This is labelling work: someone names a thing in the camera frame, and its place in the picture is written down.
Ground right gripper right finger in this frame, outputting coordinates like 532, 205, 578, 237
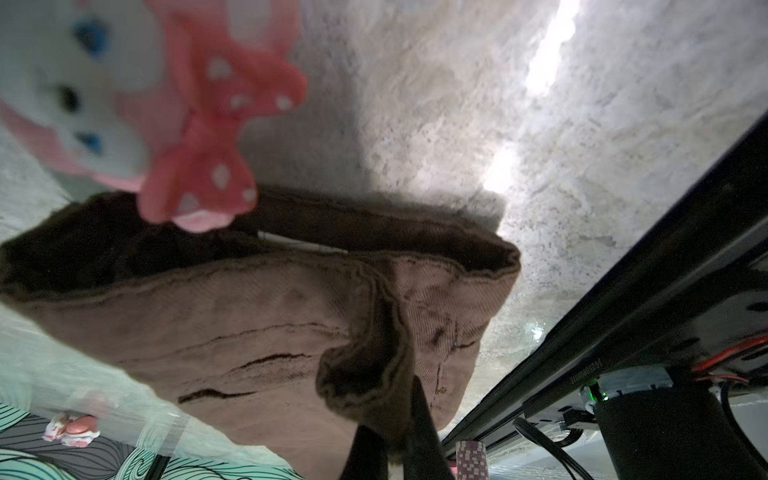
403, 376, 454, 480

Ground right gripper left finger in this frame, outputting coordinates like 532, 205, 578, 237
340, 425, 389, 480

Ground brown trousers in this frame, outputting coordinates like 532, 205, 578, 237
1, 187, 521, 479

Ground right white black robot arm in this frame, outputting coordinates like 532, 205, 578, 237
339, 376, 767, 479

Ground small pink white cupcake toy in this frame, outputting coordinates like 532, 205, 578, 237
42, 412, 100, 448

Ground pink plush bear toy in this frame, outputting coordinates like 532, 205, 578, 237
1, 1, 308, 233

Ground black front mounting rail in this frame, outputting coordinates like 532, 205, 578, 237
443, 116, 767, 454

